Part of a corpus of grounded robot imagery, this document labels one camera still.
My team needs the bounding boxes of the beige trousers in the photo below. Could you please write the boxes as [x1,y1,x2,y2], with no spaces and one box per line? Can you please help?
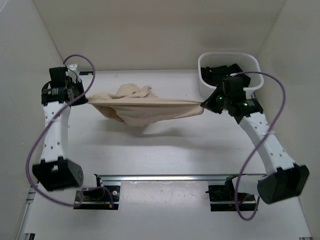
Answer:
[87,83,204,126]

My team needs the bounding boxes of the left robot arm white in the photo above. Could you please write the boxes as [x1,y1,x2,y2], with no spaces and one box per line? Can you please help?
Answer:
[32,64,84,192]

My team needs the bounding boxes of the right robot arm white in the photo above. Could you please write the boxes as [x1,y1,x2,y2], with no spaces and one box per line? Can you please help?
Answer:
[201,73,310,205]

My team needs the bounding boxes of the black trousers in basket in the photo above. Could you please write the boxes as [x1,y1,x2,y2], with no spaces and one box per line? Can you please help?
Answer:
[200,63,251,88]

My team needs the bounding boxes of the dark corner sticker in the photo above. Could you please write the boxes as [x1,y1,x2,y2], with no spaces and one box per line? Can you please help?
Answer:
[79,71,93,76]

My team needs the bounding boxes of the white plastic basket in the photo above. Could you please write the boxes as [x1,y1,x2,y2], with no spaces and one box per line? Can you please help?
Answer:
[197,51,265,99]

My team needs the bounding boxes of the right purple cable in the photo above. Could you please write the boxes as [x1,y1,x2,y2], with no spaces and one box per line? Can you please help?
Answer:
[231,71,287,221]

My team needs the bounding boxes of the purple cable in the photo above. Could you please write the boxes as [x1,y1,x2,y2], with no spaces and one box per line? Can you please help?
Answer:
[25,53,113,210]
[231,71,287,221]

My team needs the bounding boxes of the aluminium front rail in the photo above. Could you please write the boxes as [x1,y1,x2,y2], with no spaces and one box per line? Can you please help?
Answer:
[24,174,253,208]

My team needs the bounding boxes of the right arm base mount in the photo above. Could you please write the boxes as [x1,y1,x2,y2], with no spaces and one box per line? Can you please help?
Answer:
[205,175,257,212]

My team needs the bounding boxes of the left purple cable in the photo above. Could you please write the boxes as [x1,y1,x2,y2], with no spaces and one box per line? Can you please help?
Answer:
[25,53,113,210]

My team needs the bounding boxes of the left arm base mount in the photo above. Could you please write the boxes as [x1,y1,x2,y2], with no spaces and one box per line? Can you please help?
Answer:
[73,174,121,211]

